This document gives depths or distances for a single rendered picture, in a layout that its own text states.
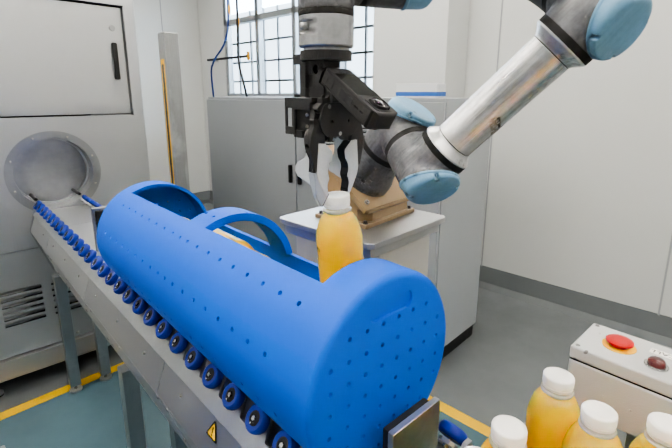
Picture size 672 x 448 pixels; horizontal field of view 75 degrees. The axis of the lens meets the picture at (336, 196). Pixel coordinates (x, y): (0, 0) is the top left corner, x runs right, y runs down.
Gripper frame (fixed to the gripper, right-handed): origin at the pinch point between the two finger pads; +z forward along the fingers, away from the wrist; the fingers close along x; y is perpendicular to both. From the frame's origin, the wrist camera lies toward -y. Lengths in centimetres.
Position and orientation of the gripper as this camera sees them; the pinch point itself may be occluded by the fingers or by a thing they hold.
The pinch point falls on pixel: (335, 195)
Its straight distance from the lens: 63.5
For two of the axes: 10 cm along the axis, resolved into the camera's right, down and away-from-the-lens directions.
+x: -7.4, 1.6, -6.5
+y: -6.7, -1.8, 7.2
